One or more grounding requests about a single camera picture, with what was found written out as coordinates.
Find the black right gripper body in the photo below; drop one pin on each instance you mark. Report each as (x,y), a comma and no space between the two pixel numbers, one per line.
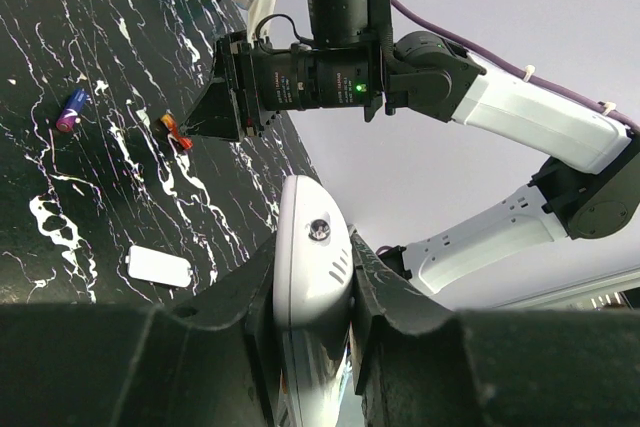
(342,65)

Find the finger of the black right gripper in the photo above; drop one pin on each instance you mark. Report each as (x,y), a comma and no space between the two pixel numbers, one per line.
(215,114)

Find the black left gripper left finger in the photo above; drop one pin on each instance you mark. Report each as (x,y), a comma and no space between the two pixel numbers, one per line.
(211,361)

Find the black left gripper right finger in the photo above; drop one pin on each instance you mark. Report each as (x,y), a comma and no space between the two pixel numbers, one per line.
(417,363)

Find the white battery cover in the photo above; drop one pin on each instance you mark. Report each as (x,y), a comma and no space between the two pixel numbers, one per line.
(157,267)

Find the white remote control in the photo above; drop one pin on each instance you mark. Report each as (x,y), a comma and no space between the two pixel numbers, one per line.
(313,272)

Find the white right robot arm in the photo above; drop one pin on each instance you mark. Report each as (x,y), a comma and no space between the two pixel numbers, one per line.
(582,191)

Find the aluminium front rail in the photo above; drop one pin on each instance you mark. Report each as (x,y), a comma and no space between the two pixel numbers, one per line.
(587,295)

